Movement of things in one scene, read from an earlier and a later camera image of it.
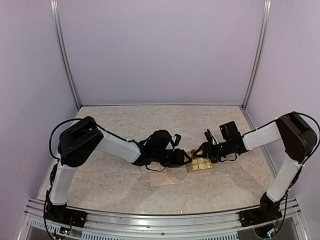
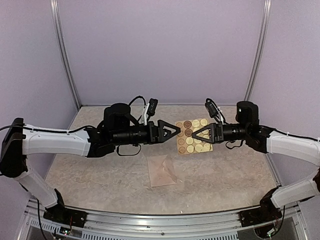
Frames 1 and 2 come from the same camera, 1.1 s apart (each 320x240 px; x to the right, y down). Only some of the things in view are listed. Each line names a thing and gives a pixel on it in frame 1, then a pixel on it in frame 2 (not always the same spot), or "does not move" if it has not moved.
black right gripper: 210,146 -> 219,132
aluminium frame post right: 266,16 does not move
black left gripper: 179,157 -> 152,132
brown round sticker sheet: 197,164 -> 187,143
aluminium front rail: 103,225 does not move
